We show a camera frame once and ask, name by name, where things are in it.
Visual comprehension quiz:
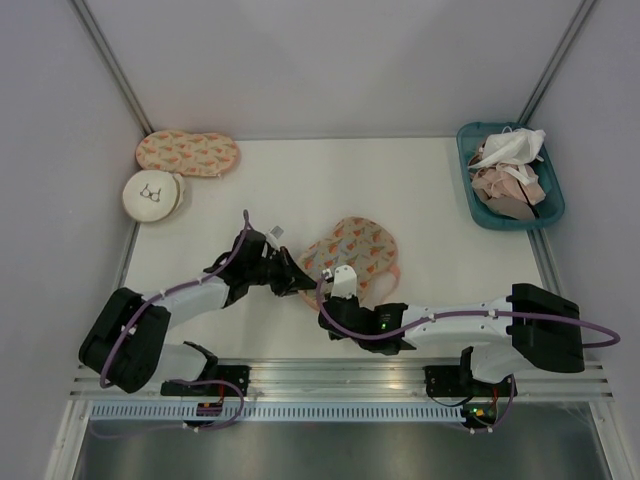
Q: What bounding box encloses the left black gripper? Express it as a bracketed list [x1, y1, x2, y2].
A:
[247, 246, 317, 297]

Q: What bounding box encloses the floral mesh laundry bag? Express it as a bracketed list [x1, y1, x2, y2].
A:
[296, 216, 401, 306]

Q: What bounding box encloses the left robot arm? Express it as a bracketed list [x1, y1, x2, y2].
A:
[78, 229, 316, 396]

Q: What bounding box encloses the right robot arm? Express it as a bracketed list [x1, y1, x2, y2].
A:
[318, 283, 585, 395]

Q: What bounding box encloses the round cream laundry bag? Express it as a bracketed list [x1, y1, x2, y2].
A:
[122, 170, 186, 223]

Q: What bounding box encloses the taupe bra in basket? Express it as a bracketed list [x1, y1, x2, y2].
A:
[484, 197, 536, 221]

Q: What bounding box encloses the pink bra in basket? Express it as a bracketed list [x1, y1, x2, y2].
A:
[471, 165, 546, 206]

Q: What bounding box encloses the white bra in basket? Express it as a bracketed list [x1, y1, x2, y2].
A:
[469, 128, 546, 169]

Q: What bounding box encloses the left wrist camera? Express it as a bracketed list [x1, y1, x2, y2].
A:
[269, 226, 284, 240]

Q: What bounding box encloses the aluminium front rail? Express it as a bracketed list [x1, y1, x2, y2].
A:
[69, 357, 609, 401]

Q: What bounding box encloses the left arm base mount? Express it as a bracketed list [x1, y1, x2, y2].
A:
[160, 365, 251, 398]

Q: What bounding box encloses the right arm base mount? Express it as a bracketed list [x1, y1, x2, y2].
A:
[423, 365, 486, 399]

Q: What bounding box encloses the white slotted cable duct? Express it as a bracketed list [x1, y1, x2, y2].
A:
[90, 400, 463, 423]

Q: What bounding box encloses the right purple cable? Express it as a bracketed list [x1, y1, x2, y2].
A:
[315, 269, 621, 436]

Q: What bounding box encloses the right aluminium frame post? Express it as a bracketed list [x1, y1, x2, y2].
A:
[517, 0, 600, 124]

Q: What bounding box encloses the aluminium frame post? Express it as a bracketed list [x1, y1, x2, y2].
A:
[68, 0, 154, 135]
[517, 0, 600, 124]

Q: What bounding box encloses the left aluminium frame post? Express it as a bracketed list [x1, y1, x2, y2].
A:
[68, 0, 154, 135]

